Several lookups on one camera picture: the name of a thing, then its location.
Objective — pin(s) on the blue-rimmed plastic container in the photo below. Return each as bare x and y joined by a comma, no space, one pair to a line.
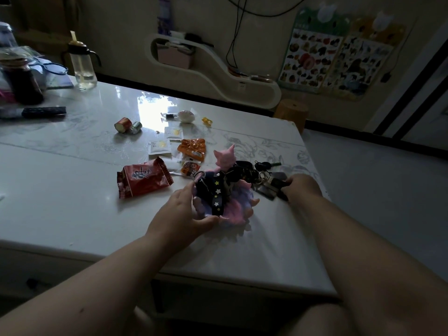
49,71

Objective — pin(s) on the person's right fingers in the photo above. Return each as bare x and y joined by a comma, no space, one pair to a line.
287,187

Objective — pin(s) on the white curved wall shelf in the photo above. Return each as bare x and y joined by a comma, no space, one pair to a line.
217,71

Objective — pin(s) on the person's right forearm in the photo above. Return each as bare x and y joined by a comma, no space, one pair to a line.
378,272

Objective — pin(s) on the person's left thumb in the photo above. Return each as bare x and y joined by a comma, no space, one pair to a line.
206,223

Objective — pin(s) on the clear water bottle black lid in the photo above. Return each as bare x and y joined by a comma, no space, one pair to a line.
82,64

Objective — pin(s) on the silver green small roll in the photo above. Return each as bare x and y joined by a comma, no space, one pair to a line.
135,127

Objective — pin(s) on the pink purple cat-shaped tray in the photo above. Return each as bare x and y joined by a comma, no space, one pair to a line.
231,199

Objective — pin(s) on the person's left forearm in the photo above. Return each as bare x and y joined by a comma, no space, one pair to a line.
87,290

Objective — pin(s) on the dark glass jar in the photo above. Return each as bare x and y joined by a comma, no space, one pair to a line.
22,82

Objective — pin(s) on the person's left hand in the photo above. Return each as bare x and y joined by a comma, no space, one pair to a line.
178,220

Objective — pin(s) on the fruit picture wall poster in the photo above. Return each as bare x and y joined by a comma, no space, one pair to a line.
311,52

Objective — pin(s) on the red small roll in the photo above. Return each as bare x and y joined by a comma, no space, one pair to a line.
123,124

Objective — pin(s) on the animal picture wall poster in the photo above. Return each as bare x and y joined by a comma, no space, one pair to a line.
360,62

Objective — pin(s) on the bunch of keys with fobs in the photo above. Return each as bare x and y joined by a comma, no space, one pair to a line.
260,180

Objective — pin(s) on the person's right hand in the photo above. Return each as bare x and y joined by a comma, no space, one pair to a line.
301,187

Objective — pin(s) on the orange snack packet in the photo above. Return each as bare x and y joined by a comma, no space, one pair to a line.
191,149

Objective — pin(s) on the red snack packet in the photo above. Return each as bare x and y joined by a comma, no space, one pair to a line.
144,177

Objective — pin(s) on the wooden stool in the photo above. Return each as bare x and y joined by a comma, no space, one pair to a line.
291,111

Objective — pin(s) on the small orange printed sachet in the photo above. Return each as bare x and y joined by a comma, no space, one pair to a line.
189,168

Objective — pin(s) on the white egg-shaped toy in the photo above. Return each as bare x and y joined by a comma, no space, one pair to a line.
186,116

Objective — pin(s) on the small white sachet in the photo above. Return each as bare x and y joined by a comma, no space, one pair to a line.
173,132

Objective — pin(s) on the pink storage box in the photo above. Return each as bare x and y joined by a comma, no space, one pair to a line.
174,56

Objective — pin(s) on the black remote control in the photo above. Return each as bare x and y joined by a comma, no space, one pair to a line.
38,112

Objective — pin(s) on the small yellow clip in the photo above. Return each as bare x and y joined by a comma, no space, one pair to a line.
207,121

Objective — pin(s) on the white sachet with yellow mark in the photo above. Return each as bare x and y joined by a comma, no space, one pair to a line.
159,147

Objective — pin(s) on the small dark key fob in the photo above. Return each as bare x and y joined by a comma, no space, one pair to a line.
169,115

